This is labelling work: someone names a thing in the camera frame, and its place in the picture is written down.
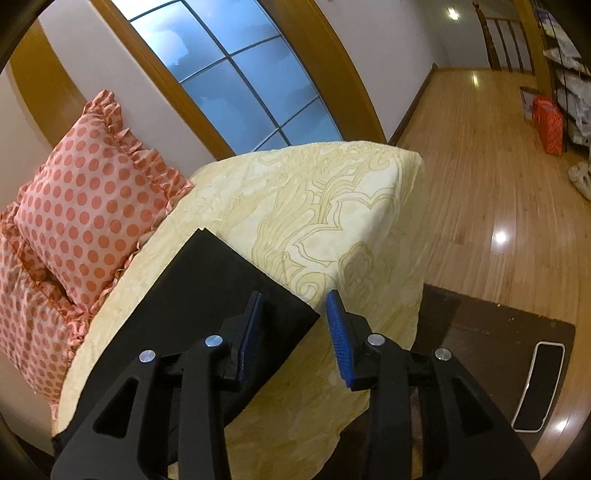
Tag yellow patterned bed blanket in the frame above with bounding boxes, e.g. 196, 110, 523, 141
52, 140, 426, 480

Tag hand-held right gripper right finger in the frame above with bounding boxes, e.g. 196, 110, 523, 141
325, 290, 541, 480

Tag black pants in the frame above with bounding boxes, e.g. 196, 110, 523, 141
52, 227, 321, 467

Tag pink polka dot ruffled pillow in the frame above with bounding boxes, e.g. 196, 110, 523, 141
0, 203, 95, 406
13, 90, 195, 315

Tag black metal storage rack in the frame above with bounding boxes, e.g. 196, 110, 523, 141
531, 0, 591, 148

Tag black and white bathroom scale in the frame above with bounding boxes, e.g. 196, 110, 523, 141
512, 342, 567, 433

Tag orange gift bag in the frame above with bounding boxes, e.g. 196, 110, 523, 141
532, 96, 565, 155

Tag arched glass window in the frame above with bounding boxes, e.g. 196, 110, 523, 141
113, 0, 345, 155

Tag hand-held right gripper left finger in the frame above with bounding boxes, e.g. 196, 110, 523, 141
50, 291, 265, 480

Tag wooden stair railing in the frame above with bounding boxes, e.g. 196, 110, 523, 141
480, 0, 536, 75

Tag dark brown floor mat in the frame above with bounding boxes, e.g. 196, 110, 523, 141
406, 282, 577, 462

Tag white fluffy slippers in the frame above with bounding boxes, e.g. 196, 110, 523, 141
567, 161, 591, 200

